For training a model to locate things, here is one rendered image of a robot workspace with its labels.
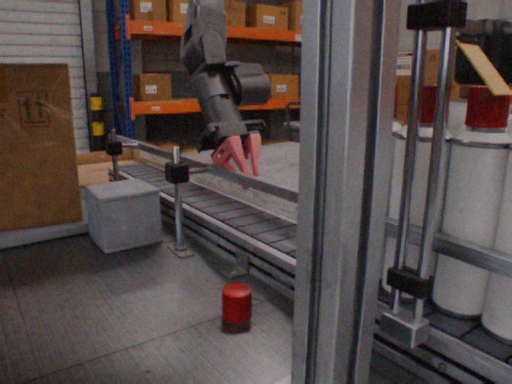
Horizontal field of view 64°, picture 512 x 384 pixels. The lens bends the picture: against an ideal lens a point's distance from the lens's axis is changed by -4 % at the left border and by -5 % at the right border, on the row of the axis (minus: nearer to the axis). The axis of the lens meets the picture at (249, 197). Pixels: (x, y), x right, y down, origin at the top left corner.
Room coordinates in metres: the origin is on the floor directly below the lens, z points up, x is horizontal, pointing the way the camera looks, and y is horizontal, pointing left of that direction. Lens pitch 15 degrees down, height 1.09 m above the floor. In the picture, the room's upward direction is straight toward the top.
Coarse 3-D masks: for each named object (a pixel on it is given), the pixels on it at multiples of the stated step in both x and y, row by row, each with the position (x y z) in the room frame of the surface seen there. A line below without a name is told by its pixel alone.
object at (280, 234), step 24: (120, 168) 1.02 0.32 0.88; (144, 168) 1.02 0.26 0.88; (168, 192) 0.79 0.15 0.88; (192, 192) 0.79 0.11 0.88; (216, 192) 0.78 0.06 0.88; (216, 216) 0.64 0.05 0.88; (240, 216) 0.64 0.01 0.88; (264, 216) 0.64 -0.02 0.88; (264, 240) 0.53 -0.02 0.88; (288, 240) 0.53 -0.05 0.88; (432, 312) 0.35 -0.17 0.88; (456, 336) 0.31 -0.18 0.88; (480, 336) 0.30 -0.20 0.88; (504, 360) 0.27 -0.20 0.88
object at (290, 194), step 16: (144, 144) 0.86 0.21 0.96; (192, 160) 0.68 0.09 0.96; (224, 176) 0.60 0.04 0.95; (240, 176) 0.57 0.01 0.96; (256, 176) 0.55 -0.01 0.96; (272, 192) 0.51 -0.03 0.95; (288, 192) 0.49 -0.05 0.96; (384, 224) 0.37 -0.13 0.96; (416, 240) 0.34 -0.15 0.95; (448, 240) 0.32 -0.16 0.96; (464, 256) 0.30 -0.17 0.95; (480, 256) 0.29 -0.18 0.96; (496, 256) 0.29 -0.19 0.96; (496, 272) 0.28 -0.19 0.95
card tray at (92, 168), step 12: (84, 156) 1.32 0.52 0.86; (96, 156) 1.34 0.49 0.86; (108, 156) 1.36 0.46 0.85; (120, 156) 1.39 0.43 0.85; (132, 156) 1.41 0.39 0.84; (84, 168) 1.25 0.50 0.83; (96, 168) 1.25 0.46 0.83; (84, 180) 1.09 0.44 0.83; (96, 180) 1.09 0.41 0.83; (108, 180) 1.09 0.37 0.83
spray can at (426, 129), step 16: (432, 96) 0.37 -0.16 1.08; (432, 112) 0.37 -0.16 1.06; (432, 128) 0.37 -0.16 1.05; (400, 144) 0.38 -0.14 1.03; (448, 144) 0.37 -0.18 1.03; (400, 160) 0.38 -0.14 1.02; (448, 160) 0.37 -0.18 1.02; (400, 176) 0.38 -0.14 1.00; (416, 176) 0.36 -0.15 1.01; (400, 192) 0.37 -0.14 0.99; (416, 192) 0.36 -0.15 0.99; (416, 208) 0.36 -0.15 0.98; (416, 224) 0.36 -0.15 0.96; (416, 256) 0.36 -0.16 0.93; (432, 256) 0.36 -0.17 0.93; (384, 272) 0.39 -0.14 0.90; (432, 272) 0.37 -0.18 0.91; (384, 288) 0.38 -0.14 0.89
